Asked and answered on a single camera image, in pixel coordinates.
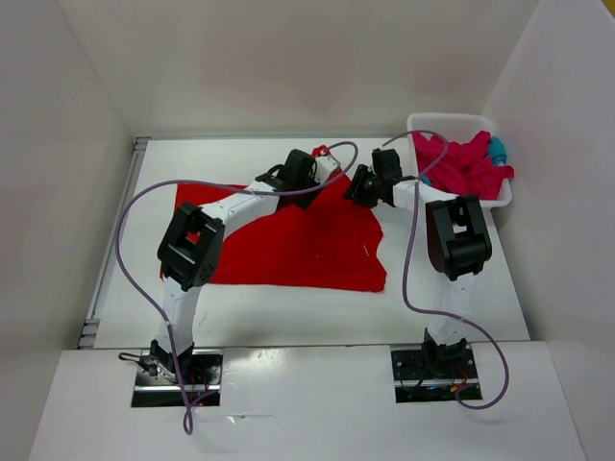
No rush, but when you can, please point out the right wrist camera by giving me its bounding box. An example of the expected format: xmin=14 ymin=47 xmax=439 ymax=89
xmin=372 ymin=149 xmax=403 ymax=184

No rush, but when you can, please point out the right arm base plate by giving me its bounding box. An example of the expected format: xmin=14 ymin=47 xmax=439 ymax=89
xmin=390 ymin=347 xmax=482 ymax=403

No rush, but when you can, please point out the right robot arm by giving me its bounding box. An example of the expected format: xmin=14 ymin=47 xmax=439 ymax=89
xmin=344 ymin=164 xmax=497 ymax=377

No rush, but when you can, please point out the pink t-shirt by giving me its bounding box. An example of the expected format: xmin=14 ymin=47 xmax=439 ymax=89
xmin=412 ymin=131 xmax=515 ymax=201

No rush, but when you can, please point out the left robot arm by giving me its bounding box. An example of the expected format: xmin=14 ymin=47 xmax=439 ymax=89
xmin=150 ymin=160 xmax=341 ymax=384

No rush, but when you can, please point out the teal t-shirt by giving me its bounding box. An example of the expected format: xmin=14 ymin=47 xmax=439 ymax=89
xmin=487 ymin=136 xmax=507 ymax=166

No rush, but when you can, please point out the red t-shirt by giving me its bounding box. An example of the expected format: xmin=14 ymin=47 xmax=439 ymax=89
xmin=175 ymin=154 xmax=386 ymax=293

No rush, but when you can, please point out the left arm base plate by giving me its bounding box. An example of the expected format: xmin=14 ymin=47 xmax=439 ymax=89
xmin=131 ymin=349 xmax=225 ymax=408

